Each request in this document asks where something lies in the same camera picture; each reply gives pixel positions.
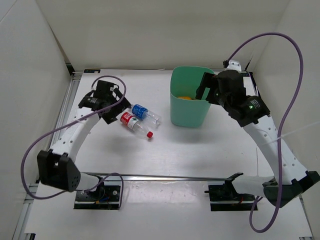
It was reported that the clear bottle red cap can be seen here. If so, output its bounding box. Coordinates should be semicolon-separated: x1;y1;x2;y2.
120;112;154;140

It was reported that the orange juice bottle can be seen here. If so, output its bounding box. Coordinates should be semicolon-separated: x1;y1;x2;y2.
177;96;193;100

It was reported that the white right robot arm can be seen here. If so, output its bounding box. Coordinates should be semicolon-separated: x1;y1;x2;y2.
196;70;320;208

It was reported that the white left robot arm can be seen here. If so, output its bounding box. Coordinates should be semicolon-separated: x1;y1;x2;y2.
37;78;153;200

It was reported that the green plastic bin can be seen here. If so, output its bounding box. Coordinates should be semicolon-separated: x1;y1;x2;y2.
170;66;214;128

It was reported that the clear bottle blue label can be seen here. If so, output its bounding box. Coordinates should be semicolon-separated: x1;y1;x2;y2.
131;104;162;130

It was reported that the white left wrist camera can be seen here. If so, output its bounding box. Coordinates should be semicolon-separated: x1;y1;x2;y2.
91;84;97;91

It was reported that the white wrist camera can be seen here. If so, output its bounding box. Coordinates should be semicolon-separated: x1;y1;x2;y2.
222;60;242;73
91;84;97;91

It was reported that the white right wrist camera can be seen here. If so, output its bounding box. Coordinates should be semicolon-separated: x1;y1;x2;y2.
222;60;242;73

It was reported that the aluminium table rail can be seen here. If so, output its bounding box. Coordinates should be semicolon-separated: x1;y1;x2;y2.
82;171;241;181

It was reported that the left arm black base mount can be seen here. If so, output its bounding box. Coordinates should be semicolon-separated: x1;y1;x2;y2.
73;179;123;210

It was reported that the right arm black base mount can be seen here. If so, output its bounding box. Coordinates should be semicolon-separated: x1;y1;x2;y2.
204;172;256;212

